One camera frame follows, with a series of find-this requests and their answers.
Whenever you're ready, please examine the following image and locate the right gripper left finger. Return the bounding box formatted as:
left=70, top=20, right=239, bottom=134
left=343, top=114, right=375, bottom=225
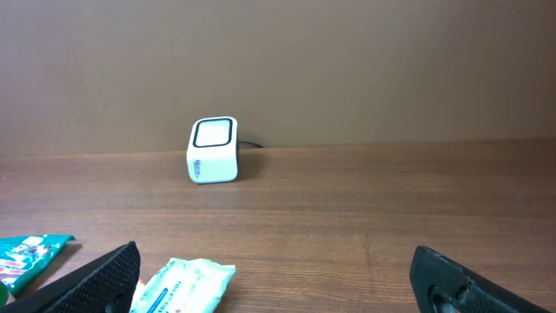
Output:
left=1, top=241, right=141, bottom=313

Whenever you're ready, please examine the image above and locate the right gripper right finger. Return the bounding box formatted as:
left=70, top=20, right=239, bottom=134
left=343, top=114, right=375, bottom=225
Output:
left=409, top=245, right=549, bottom=313

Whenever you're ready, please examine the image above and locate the mint wet wipes pack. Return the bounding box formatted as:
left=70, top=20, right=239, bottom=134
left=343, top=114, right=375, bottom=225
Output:
left=129, top=258, right=236, bottom=313

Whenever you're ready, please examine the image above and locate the white barcode scanner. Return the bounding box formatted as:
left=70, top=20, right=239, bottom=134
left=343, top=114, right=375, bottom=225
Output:
left=186, top=117, right=239, bottom=184

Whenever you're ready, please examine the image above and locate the green 3M gloves package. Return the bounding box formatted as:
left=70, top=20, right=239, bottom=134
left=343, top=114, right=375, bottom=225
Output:
left=1, top=235, right=75, bottom=296

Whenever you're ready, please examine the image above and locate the green lid seasoning jar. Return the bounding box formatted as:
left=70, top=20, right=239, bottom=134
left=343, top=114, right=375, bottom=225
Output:
left=0, top=283, right=10, bottom=307

